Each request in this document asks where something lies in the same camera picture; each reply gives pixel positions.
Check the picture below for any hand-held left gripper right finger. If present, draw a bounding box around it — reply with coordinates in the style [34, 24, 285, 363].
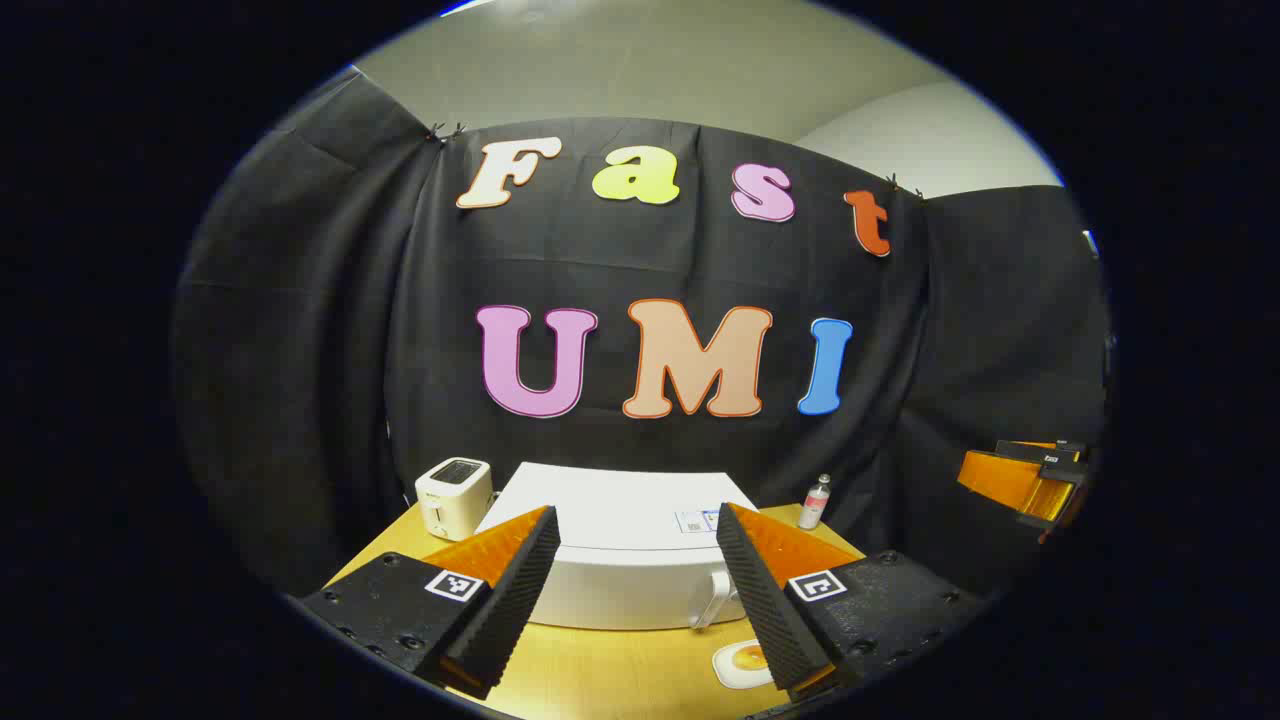
[715, 502, 986, 701]

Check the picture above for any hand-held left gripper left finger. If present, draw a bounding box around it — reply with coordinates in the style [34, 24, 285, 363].
[300, 505, 561, 701]

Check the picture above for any white microwave oven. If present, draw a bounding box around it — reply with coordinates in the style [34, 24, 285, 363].
[475, 462, 761, 631]

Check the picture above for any white square plate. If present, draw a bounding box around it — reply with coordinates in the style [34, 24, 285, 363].
[712, 640, 791, 691]

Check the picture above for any small clear bottle pink label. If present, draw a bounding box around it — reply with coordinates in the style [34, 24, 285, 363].
[798, 474, 833, 531]

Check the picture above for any white toaster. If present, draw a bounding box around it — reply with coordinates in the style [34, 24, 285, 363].
[415, 458, 497, 542]

